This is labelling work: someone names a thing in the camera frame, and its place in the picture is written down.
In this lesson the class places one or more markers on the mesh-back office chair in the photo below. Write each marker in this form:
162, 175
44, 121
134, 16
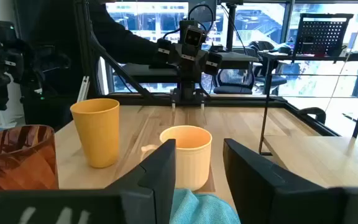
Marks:
233, 77

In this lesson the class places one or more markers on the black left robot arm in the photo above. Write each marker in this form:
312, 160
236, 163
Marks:
187, 84

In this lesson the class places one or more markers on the tall yellow plastic cup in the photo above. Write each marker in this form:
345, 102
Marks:
96, 133

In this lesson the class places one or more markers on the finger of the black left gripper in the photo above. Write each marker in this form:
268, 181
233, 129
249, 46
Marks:
213, 63
164, 51

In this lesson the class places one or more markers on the teal microfibre cloth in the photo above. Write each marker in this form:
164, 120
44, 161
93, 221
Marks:
197, 208

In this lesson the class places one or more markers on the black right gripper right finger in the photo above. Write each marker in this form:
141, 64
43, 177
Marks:
275, 199

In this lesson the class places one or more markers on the black chair armrest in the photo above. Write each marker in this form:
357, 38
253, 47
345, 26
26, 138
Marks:
315, 112

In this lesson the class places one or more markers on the person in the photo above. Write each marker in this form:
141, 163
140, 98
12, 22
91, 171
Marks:
120, 40

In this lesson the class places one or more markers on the black office chair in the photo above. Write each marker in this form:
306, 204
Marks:
272, 81

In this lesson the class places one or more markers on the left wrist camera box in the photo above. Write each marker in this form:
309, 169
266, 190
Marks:
194, 36

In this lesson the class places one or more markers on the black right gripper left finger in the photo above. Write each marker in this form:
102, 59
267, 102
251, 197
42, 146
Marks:
135, 202

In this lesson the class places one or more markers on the orange translucent faceted tumbler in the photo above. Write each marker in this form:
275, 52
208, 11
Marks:
17, 161

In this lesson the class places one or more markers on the black pegboard panel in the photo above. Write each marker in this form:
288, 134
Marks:
322, 34

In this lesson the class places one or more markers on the white aluminium bar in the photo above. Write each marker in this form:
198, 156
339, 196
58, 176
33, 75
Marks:
83, 90

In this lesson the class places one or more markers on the cream ribbed mug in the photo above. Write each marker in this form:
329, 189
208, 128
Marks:
194, 161

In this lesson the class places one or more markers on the black stand pole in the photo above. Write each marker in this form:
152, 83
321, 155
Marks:
230, 28

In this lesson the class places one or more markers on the dark desk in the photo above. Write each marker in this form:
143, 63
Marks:
148, 70

